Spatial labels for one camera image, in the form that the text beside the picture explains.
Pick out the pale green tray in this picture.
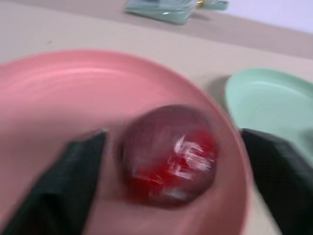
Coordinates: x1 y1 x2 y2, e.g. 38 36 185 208
125 0 196 25

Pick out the pale green box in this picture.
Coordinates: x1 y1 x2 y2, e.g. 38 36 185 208
201 0 229 11

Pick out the red round fruit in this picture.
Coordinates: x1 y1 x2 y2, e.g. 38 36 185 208
121 104 223 210

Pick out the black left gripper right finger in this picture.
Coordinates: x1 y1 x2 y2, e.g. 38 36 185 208
240 128 313 235

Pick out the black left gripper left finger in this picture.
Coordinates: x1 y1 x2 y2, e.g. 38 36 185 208
1 128 110 235

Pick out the pink plate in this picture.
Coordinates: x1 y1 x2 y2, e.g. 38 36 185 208
0 48 251 235

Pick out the green plate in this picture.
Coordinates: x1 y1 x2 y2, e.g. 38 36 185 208
224 68 313 169

